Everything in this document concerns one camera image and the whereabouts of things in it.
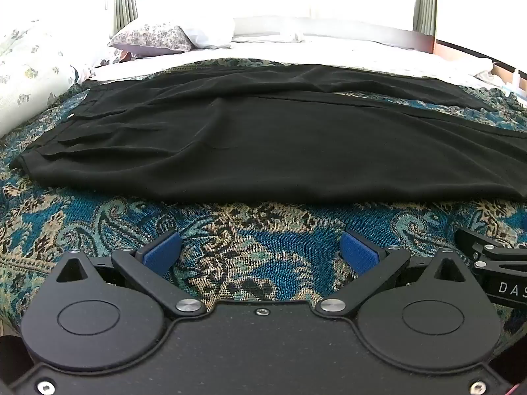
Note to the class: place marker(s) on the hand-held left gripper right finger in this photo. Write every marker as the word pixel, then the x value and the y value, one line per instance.
pixel 359 253

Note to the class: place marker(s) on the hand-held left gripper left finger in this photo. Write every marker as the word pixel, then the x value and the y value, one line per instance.
pixel 161 252

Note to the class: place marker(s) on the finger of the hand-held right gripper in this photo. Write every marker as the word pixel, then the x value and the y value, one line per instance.
pixel 479 242

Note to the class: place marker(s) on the black pants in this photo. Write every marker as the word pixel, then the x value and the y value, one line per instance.
pixel 263 144

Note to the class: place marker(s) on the teal paisley blanket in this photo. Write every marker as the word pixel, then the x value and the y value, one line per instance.
pixel 255 234

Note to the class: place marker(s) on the small white bottle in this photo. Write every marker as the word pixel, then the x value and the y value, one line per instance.
pixel 515 80

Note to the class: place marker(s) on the crumpled white cloth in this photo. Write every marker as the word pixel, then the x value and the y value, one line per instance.
pixel 488 75

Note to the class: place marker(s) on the white bedsheet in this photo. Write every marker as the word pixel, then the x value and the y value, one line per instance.
pixel 329 55

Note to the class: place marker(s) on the purple floral pillow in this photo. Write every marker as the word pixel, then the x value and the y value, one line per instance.
pixel 154 38

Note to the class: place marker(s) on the large white floral pillow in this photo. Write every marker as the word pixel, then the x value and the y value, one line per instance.
pixel 29 74

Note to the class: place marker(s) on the plain white pillow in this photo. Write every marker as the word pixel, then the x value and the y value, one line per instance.
pixel 210 31

